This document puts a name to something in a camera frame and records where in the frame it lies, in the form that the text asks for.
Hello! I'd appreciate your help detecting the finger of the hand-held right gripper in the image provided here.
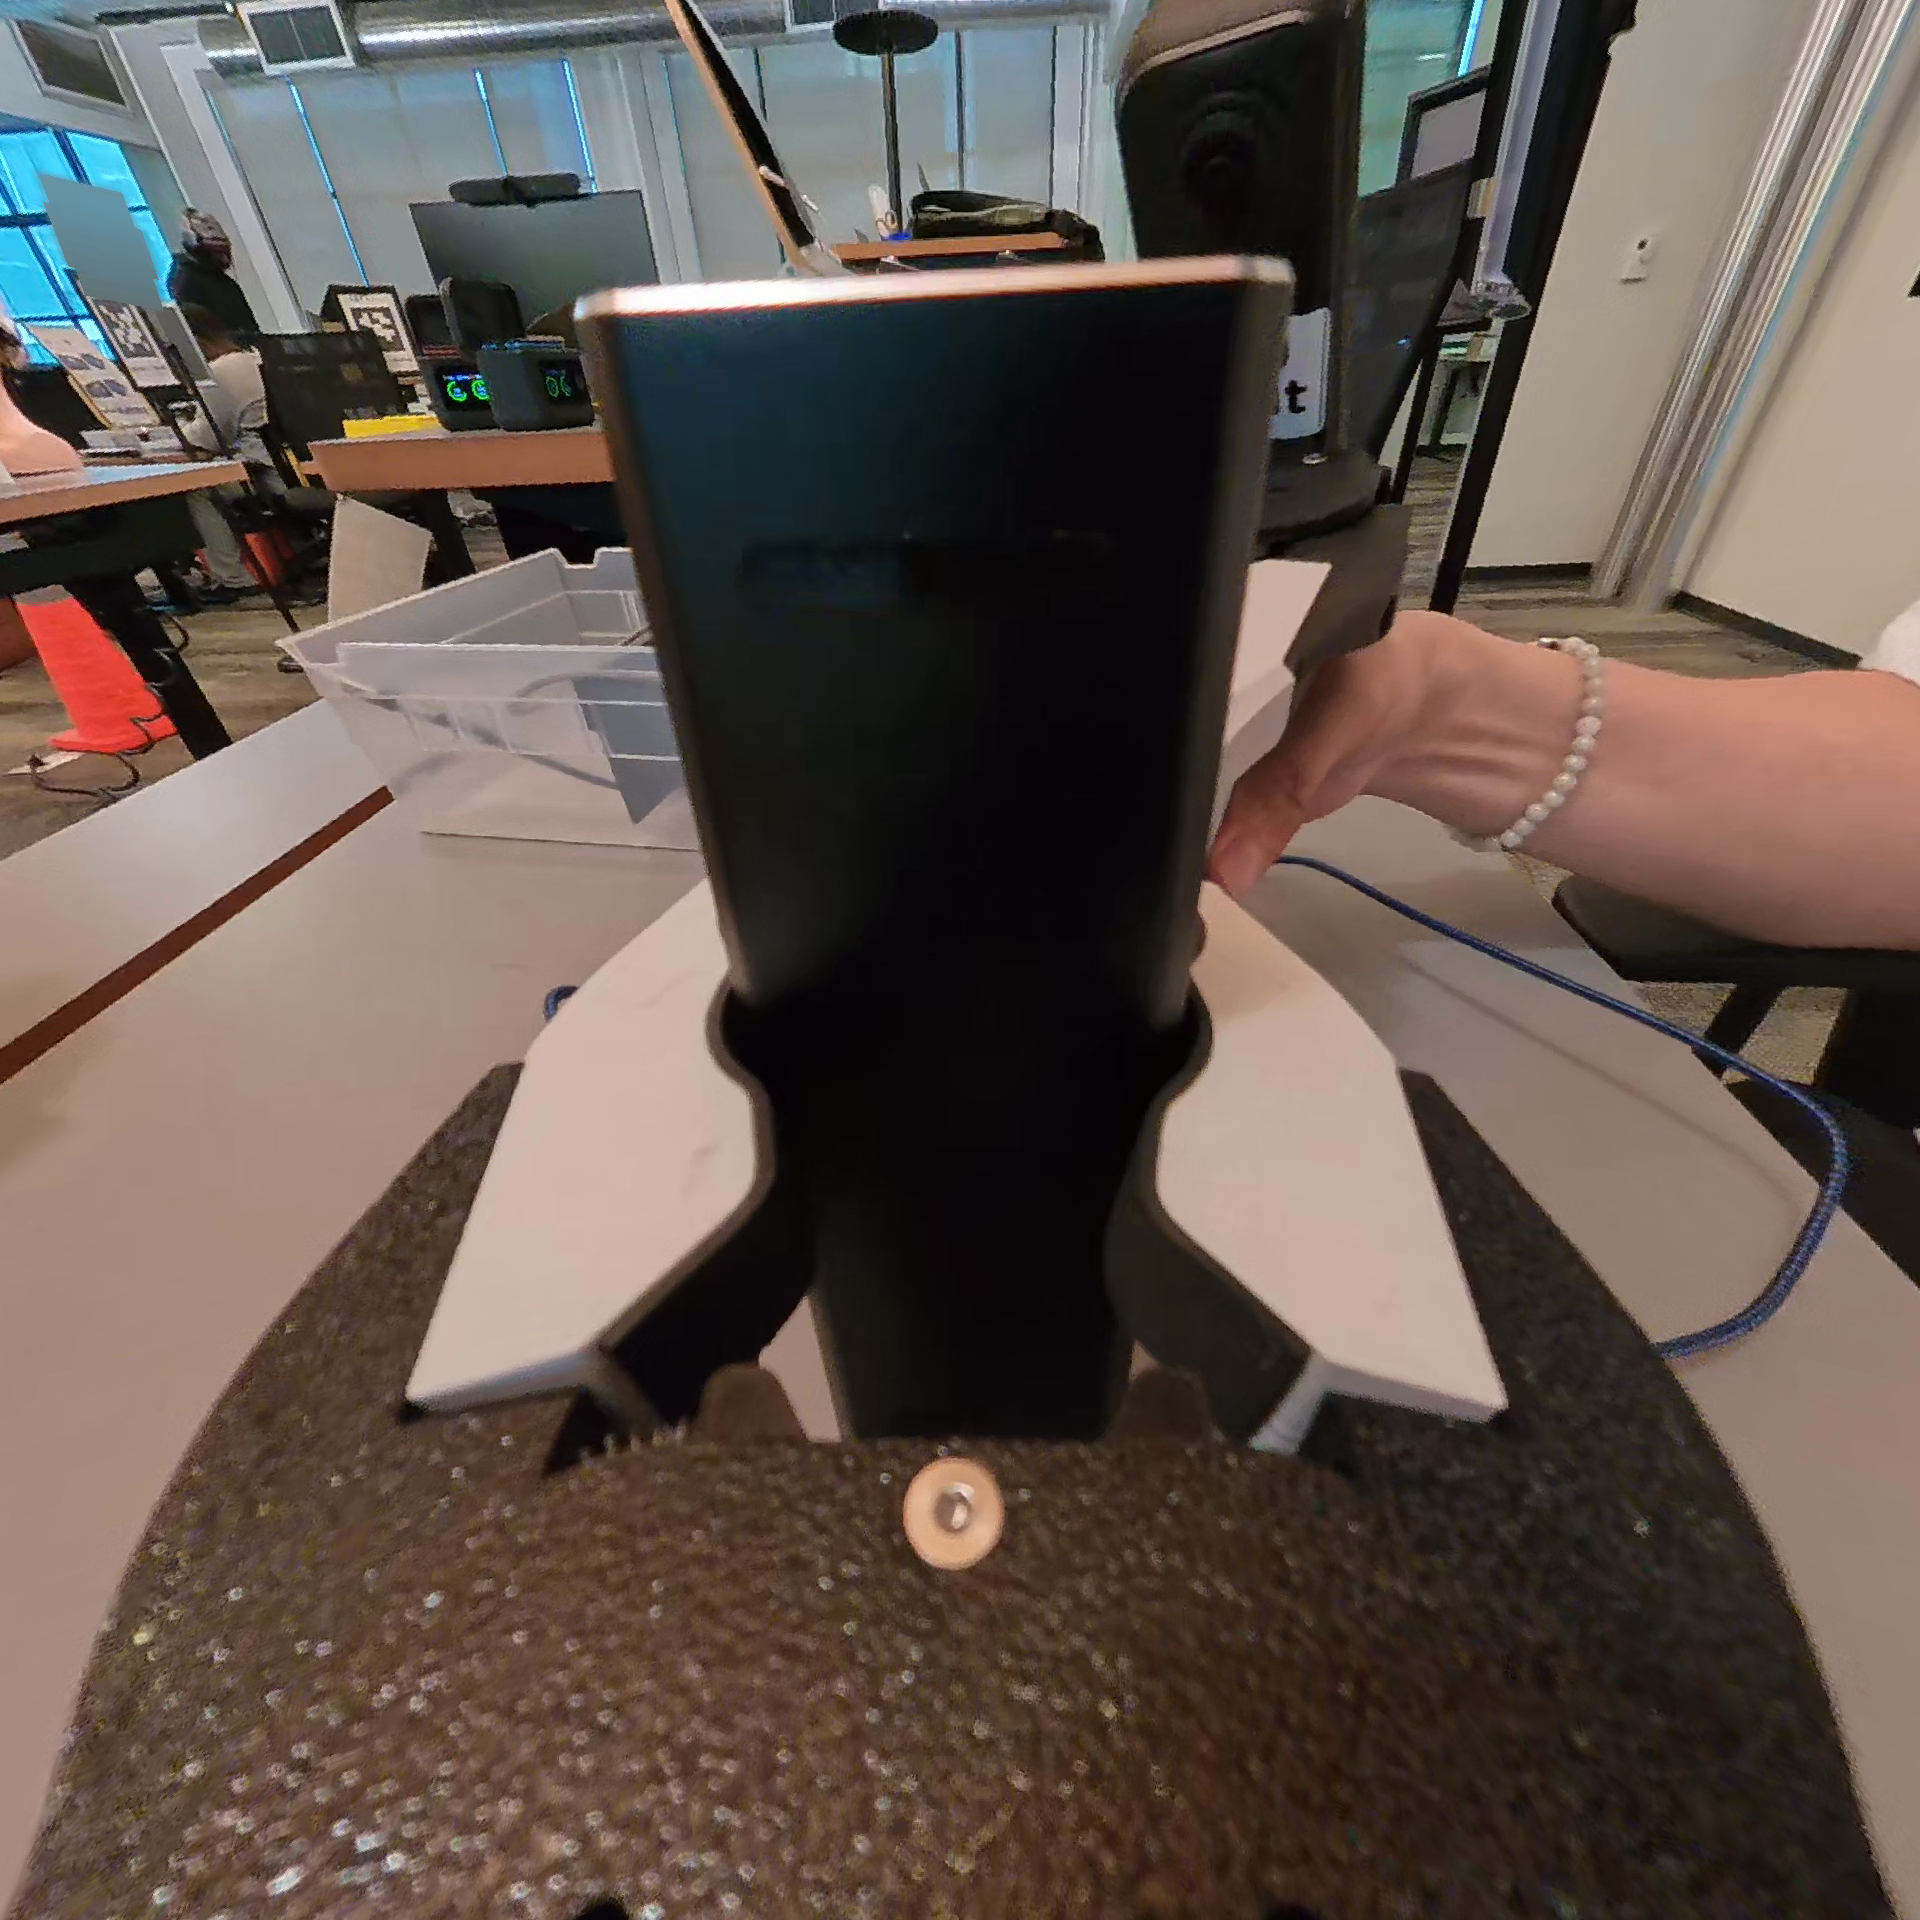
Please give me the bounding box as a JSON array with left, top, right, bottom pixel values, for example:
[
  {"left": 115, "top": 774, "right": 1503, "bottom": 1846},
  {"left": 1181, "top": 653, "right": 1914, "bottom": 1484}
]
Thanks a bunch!
[{"left": 1223, "top": 561, "right": 1335, "bottom": 788}]

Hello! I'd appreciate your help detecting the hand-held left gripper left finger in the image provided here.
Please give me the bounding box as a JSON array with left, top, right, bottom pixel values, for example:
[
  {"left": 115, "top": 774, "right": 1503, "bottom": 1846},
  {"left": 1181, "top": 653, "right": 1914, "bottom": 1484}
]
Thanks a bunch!
[{"left": 401, "top": 884, "right": 818, "bottom": 1425}]

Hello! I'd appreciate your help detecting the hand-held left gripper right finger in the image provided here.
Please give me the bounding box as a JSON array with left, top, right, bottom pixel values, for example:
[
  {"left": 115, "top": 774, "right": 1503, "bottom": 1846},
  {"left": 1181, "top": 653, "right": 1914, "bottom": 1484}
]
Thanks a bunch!
[{"left": 1105, "top": 881, "right": 1507, "bottom": 1453}]

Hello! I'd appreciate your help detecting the black printed usb hub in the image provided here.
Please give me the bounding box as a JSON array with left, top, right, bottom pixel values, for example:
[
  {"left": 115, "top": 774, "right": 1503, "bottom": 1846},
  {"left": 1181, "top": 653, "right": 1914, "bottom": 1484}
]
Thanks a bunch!
[{"left": 574, "top": 256, "right": 1297, "bottom": 1444}]

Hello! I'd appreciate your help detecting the clear plastic tray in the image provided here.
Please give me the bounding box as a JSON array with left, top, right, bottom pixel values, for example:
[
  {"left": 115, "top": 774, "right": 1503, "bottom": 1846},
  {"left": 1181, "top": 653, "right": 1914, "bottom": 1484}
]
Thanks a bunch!
[{"left": 277, "top": 547, "right": 704, "bottom": 852}]

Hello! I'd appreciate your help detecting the cable with teal plug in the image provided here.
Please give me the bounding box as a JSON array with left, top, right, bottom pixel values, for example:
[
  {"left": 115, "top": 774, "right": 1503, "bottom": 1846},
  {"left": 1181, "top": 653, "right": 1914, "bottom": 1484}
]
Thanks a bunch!
[{"left": 539, "top": 855, "right": 1849, "bottom": 1365}]

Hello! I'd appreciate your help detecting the person's right forearm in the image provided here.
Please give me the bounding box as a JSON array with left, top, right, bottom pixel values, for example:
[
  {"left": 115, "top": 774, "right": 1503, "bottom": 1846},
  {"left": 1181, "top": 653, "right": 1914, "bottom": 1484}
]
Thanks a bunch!
[{"left": 1514, "top": 644, "right": 1920, "bottom": 953}]

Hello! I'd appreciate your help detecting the person's right hand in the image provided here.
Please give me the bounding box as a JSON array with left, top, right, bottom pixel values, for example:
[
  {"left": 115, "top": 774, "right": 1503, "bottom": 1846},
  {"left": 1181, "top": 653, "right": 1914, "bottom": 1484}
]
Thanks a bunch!
[{"left": 1205, "top": 613, "right": 1577, "bottom": 903}]

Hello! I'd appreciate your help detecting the black tripod stand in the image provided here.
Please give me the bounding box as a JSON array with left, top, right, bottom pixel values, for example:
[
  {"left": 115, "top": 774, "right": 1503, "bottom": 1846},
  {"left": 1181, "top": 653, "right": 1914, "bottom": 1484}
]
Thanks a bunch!
[{"left": 1429, "top": 0, "right": 1640, "bottom": 619}]

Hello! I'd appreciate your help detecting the large black screen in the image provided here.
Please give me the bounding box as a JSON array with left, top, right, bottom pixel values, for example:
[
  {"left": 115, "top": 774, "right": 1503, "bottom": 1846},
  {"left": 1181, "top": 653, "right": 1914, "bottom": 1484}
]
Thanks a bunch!
[{"left": 409, "top": 188, "right": 663, "bottom": 336}]

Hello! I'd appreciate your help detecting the orange traffic cone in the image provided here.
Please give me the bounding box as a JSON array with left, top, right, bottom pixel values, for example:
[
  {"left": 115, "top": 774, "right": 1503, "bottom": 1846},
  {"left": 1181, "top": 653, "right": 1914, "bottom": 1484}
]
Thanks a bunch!
[{"left": 16, "top": 585, "right": 178, "bottom": 755}]

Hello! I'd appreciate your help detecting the black device with green display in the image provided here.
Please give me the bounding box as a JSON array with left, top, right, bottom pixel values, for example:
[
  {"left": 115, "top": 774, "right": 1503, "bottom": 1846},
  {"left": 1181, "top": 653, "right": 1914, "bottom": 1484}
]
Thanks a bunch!
[
  {"left": 432, "top": 277, "right": 528, "bottom": 435},
  {"left": 479, "top": 336, "right": 595, "bottom": 432}
]

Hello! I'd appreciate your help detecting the grey desk with wooden edge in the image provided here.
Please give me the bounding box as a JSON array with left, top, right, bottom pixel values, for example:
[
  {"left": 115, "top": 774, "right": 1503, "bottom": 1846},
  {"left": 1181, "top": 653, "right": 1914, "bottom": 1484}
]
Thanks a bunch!
[{"left": 303, "top": 422, "right": 624, "bottom": 565}]

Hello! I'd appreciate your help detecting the wooden office desk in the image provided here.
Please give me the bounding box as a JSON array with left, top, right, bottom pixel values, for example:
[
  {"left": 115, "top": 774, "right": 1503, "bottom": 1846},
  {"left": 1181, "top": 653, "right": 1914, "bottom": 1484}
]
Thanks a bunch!
[{"left": 0, "top": 457, "right": 253, "bottom": 758}]

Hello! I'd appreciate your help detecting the framed marker sign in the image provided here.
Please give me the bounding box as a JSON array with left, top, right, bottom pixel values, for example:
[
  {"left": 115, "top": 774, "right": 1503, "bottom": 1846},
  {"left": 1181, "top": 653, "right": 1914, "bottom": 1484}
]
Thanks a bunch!
[
  {"left": 85, "top": 297, "right": 171, "bottom": 398},
  {"left": 335, "top": 286, "right": 418, "bottom": 377}
]

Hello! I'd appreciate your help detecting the white bead bracelet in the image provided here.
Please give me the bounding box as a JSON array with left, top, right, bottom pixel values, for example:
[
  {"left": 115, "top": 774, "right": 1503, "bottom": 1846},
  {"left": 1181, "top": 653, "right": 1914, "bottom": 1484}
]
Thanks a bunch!
[{"left": 1442, "top": 632, "right": 1609, "bottom": 857}]

